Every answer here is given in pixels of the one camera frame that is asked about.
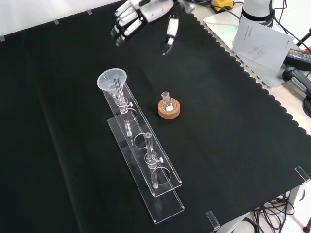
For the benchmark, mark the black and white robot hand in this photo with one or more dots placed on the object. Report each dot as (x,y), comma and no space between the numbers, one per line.
(155,11)

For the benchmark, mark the translucent plastic funnel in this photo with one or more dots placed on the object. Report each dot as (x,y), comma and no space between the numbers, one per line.
(109,82)

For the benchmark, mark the clear acrylic funnel stand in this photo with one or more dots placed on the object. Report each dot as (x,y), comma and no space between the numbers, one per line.
(167,208)

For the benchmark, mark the pale base board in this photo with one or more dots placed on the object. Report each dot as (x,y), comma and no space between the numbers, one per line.
(218,26)

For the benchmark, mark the clear cloth clip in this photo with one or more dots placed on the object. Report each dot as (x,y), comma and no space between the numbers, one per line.
(212,220)
(89,12)
(56,21)
(302,173)
(2,38)

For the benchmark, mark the yellow stop button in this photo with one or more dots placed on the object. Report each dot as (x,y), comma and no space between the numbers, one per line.
(222,3)

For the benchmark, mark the small round-bottom glass flask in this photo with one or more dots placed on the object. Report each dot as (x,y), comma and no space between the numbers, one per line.
(167,106)

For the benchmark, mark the white paper booklet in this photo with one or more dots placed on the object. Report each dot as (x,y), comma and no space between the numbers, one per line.
(262,43)

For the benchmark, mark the black bench cloth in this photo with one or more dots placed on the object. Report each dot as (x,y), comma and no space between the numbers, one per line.
(218,121)

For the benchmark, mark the black tripod leg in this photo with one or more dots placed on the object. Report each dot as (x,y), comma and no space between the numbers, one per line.
(305,36)

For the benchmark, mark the black power supply box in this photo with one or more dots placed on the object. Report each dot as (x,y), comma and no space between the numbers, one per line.
(300,57)

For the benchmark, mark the black and green device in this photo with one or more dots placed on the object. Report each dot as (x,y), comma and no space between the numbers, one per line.
(297,77)

